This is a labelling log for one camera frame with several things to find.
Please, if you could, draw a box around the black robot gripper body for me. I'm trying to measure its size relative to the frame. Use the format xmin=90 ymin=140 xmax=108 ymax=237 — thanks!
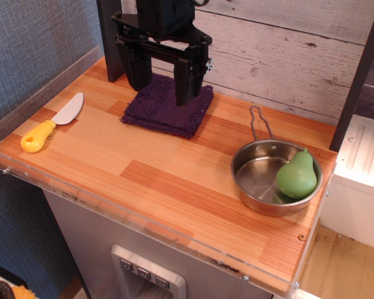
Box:
xmin=112 ymin=1 xmax=212 ymax=74

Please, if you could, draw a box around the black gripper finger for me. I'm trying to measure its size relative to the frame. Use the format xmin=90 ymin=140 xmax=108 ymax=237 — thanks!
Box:
xmin=117 ymin=40 xmax=153 ymax=91
xmin=174 ymin=58 xmax=203 ymax=107

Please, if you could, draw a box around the green toy pear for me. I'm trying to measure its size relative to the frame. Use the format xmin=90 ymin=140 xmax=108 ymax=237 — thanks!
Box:
xmin=276 ymin=148 xmax=317 ymax=199

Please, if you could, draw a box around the purple folded towel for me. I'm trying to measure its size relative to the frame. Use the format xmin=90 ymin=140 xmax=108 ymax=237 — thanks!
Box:
xmin=121 ymin=74 xmax=214 ymax=139

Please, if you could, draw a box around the stainless steel pan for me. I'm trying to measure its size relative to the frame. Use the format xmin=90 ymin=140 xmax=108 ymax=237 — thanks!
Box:
xmin=231 ymin=105 xmax=323 ymax=217

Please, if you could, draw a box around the clear acrylic edge guard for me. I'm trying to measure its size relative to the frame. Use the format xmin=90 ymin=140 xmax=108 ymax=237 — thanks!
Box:
xmin=0 ymin=143 xmax=337 ymax=298

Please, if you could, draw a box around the grey toy fridge cabinet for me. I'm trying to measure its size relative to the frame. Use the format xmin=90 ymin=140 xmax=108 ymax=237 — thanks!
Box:
xmin=44 ymin=191 xmax=273 ymax=298

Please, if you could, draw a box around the silver dispenser panel with buttons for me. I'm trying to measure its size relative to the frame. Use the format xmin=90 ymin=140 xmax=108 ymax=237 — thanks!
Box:
xmin=111 ymin=244 xmax=187 ymax=298

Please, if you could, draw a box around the white toy sink unit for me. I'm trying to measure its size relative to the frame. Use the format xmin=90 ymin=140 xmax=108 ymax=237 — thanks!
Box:
xmin=320 ymin=115 xmax=374 ymax=247

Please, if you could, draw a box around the orange object bottom left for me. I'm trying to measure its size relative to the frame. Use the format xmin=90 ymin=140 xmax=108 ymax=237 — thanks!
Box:
xmin=0 ymin=280 xmax=37 ymax=299

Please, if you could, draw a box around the dark vertical post left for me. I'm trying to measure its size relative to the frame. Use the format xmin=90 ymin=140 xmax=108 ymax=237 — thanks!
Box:
xmin=96 ymin=0 xmax=125 ymax=82

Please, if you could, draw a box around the dark vertical post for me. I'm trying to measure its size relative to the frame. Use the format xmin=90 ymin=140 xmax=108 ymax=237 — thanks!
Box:
xmin=329 ymin=21 xmax=374 ymax=152
xmin=96 ymin=0 xmax=125 ymax=82

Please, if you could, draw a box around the yellow handled toy knife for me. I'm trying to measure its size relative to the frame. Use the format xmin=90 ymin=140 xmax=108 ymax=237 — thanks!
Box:
xmin=20 ymin=92 xmax=84 ymax=153

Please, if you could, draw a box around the dark vertical post right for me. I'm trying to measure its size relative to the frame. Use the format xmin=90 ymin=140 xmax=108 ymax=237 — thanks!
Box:
xmin=329 ymin=21 xmax=374 ymax=152

